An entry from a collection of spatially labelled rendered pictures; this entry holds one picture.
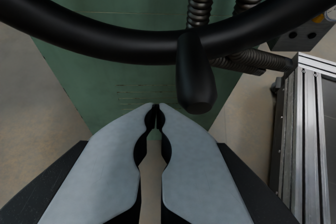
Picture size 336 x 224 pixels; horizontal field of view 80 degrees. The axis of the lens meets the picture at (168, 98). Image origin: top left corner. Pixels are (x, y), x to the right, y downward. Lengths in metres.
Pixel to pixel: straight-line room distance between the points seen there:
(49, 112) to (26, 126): 0.10
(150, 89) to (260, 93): 0.70
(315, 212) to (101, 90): 0.63
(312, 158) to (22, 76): 1.21
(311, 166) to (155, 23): 0.60
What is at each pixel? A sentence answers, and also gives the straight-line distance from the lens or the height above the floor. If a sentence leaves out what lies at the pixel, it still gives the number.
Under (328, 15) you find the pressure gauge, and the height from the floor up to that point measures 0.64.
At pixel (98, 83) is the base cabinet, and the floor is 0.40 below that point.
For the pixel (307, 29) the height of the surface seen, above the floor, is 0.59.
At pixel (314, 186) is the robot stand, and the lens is 0.73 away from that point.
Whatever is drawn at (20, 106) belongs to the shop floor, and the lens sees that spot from 1.08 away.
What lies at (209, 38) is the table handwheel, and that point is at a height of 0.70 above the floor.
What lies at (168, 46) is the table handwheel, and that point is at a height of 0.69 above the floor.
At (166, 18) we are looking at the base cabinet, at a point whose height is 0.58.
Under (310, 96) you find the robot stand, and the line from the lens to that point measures 0.89.
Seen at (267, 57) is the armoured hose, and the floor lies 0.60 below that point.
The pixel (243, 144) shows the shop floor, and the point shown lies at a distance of 0.93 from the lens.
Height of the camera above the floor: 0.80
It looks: 57 degrees down
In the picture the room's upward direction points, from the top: 7 degrees clockwise
